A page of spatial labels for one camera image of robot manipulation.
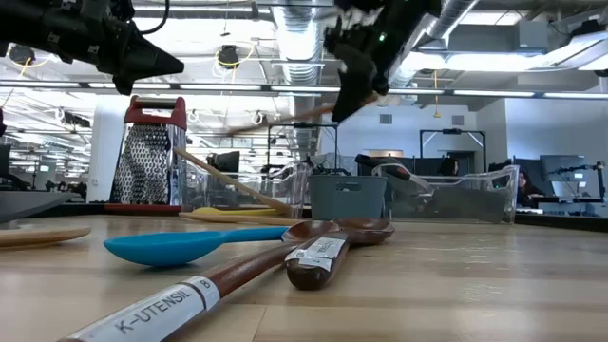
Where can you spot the ceiling light strip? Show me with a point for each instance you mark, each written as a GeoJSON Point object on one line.
{"type": "Point", "coordinates": [38, 84]}
{"type": "Point", "coordinates": [418, 91]}
{"type": "Point", "coordinates": [575, 95]}
{"type": "Point", "coordinates": [494, 93]}
{"type": "Point", "coordinates": [304, 89]}
{"type": "Point", "coordinates": [218, 87]}
{"type": "Point", "coordinates": [157, 86]}

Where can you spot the wall vent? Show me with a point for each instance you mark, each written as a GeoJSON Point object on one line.
{"type": "Point", "coordinates": [385, 119]}
{"type": "Point", "coordinates": [457, 120]}

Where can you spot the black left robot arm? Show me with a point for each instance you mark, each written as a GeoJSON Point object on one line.
{"type": "Point", "coordinates": [24, 24]}

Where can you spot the teal plastic bin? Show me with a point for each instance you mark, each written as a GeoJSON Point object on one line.
{"type": "Point", "coordinates": [347, 199]}

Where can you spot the silver spiral duct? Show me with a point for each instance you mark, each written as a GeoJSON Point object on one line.
{"type": "Point", "coordinates": [299, 47]}
{"type": "Point", "coordinates": [456, 9]}

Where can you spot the clear plastic bin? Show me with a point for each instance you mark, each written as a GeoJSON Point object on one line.
{"type": "Point", "coordinates": [510, 190]}
{"type": "Point", "coordinates": [297, 190]}

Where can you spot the person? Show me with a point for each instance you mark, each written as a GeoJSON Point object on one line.
{"type": "Point", "coordinates": [525, 187]}
{"type": "Point", "coordinates": [449, 166]}

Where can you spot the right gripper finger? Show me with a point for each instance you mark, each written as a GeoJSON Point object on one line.
{"type": "Point", "coordinates": [354, 85]}
{"type": "Point", "coordinates": [381, 81]}

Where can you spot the black frame stand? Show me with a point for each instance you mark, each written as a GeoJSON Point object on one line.
{"type": "Point", "coordinates": [451, 131]}
{"type": "Point", "coordinates": [304, 125]}

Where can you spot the short dark wooden spoon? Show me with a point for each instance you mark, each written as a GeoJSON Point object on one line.
{"type": "Point", "coordinates": [309, 278]}

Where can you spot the white column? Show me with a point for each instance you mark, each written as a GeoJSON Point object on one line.
{"type": "Point", "coordinates": [104, 157]}

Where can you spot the small black monitor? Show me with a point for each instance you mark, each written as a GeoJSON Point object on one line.
{"type": "Point", "coordinates": [228, 161]}

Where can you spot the blue plastic spoon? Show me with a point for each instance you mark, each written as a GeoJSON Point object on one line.
{"type": "Point", "coordinates": [180, 247]}

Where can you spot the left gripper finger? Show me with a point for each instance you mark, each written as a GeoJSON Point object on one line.
{"type": "Point", "coordinates": [147, 54]}
{"type": "Point", "coordinates": [130, 78]}

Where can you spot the slotted wooden spatula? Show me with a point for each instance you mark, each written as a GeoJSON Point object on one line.
{"type": "Point", "coordinates": [237, 219]}

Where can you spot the wooden spork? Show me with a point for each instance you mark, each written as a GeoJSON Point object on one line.
{"type": "Point", "coordinates": [228, 179]}

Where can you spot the grey desk monitor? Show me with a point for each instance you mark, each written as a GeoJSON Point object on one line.
{"type": "Point", "coordinates": [563, 164]}

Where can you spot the long dark wooden spoon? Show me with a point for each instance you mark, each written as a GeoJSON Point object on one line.
{"type": "Point", "coordinates": [237, 273]}

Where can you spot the slotted wooden spoon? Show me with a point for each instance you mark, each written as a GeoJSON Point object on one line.
{"type": "Point", "coordinates": [43, 236]}

